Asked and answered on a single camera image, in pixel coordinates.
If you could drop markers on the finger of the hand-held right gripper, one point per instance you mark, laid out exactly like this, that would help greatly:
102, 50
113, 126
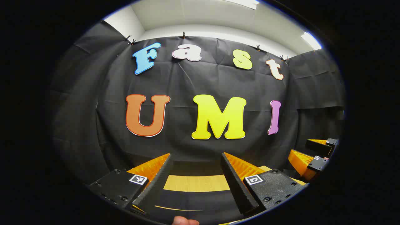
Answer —
301, 162
318, 148

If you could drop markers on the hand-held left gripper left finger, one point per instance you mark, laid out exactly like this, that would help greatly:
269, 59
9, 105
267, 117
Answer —
156, 187

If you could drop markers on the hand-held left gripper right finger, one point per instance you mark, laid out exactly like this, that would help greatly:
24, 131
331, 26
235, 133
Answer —
236, 187

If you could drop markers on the dark denim jeans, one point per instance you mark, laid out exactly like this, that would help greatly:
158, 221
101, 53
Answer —
193, 200

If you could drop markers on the black backdrop cloth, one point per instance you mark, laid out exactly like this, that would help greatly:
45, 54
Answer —
103, 125

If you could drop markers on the ceiling light panel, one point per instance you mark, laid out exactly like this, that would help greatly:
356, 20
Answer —
242, 3
311, 41

